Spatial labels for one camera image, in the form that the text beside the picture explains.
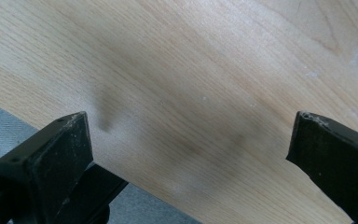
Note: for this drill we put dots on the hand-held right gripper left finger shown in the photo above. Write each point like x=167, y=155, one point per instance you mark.
x=52, y=161

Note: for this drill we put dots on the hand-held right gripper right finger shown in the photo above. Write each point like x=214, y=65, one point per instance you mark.
x=338, y=158

